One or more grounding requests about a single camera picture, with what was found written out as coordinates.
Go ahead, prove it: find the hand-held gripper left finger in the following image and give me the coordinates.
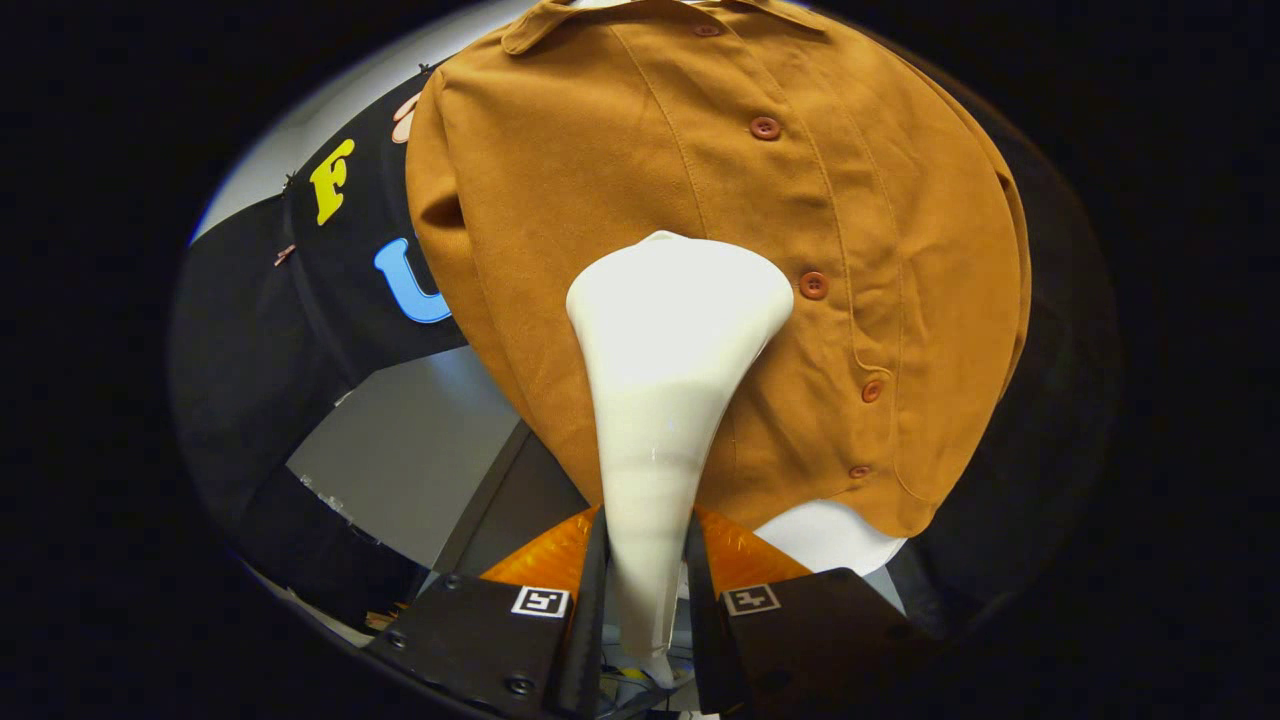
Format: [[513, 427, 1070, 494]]
[[365, 505, 611, 720]]

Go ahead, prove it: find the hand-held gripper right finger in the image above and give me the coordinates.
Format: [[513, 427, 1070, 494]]
[[685, 505, 941, 716]]

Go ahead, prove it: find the orange button-up shirt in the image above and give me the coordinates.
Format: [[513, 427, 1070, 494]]
[[405, 0, 1033, 539]]

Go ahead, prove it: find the white mannequin hanger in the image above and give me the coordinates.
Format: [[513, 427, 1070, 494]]
[[750, 498, 909, 578]]

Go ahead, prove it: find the grey cabinet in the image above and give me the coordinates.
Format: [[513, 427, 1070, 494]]
[[285, 345, 601, 601]]

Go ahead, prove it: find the black backdrop cloth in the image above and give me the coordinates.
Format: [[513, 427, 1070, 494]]
[[170, 65, 1121, 641]]

